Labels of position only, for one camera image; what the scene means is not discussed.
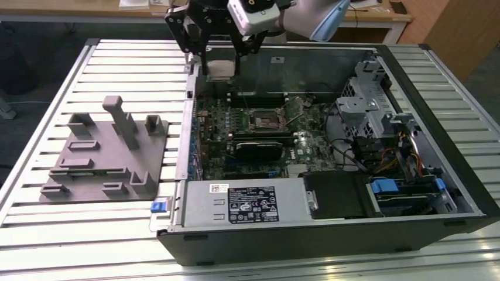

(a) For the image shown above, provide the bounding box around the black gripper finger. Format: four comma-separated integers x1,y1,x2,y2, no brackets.
163,7,211,75
230,29,270,78

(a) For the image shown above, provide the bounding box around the silver square CPU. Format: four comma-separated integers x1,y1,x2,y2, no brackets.
207,60,238,81

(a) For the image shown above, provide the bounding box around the CPU socket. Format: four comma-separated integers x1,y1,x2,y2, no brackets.
244,107,292,133

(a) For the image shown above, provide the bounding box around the white box on desk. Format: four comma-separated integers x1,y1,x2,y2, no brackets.
119,0,152,9

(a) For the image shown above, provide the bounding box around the wooden desk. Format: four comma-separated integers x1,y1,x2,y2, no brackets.
0,0,415,44

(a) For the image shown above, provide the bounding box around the metal drive cage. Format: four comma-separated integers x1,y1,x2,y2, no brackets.
335,60,395,138

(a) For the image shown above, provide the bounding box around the black graphics card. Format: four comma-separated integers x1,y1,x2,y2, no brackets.
234,140,284,162

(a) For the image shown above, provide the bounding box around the green motherboard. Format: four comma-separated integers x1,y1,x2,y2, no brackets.
194,95,340,181

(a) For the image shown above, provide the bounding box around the small silver heatsink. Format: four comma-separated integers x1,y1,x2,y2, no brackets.
287,163,310,178

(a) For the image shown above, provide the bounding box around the grey parts rack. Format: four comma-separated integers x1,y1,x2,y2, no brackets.
39,95,171,204

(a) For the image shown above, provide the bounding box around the grey chair base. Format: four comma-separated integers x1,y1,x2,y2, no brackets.
0,96,16,119

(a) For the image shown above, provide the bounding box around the wooden cabinet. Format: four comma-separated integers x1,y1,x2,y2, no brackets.
398,0,500,83

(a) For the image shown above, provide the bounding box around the grey power supply with label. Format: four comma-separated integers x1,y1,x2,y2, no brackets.
182,178,314,228

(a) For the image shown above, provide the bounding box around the black plastic shroud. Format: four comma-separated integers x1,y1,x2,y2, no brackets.
299,171,384,220

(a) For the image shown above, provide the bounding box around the hard disk in blue carrier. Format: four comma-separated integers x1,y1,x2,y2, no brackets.
370,178,431,217

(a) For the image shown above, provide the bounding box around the black open PC case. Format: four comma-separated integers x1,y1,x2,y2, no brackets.
156,40,500,267

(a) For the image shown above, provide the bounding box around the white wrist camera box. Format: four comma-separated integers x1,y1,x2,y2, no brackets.
227,0,283,36

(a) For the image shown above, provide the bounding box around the black cable in case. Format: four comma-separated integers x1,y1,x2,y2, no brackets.
330,139,371,172

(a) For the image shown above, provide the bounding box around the yellow wire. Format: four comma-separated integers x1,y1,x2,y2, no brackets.
406,148,426,176

